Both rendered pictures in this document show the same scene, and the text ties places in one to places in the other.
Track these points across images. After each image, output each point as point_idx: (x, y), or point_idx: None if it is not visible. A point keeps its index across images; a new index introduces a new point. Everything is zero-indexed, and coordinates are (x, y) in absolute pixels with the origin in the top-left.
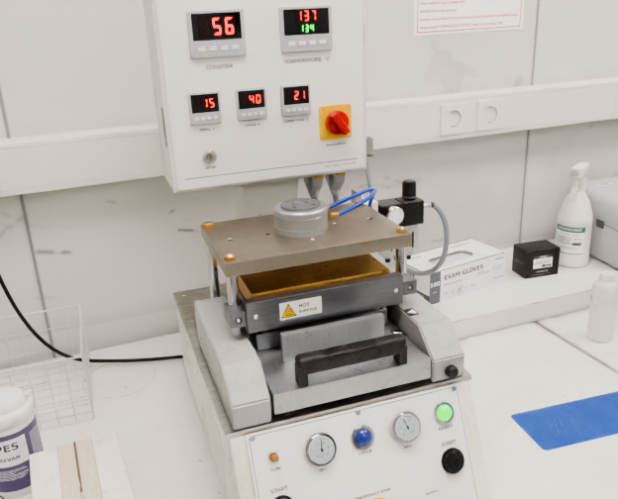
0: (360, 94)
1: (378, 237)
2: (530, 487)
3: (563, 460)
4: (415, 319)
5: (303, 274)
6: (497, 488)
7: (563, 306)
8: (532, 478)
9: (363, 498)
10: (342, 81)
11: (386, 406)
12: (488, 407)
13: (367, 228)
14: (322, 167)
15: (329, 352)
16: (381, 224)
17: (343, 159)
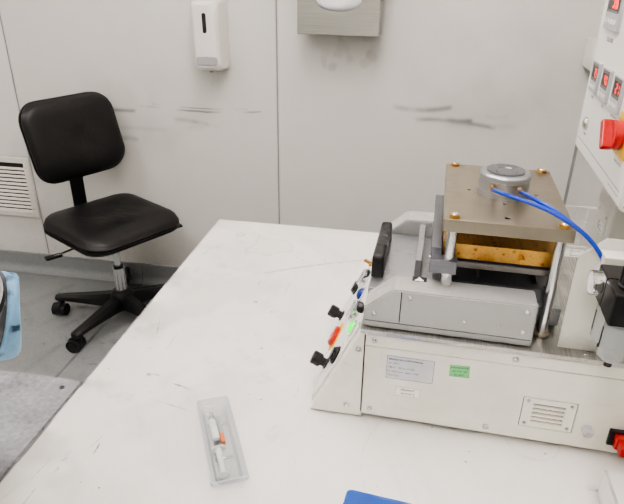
0: None
1: (449, 206)
2: (317, 447)
3: (326, 491)
4: (405, 276)
5: None
6: (332, 429)
7: None
8: (325, 455)
9: (345, 320)
10: None
11: (367, 293)
12: (440, 499)
13: (477, 209)
14: (606, 182)
15: (381, 229)
16: (483, 216)
17: (614, 185)
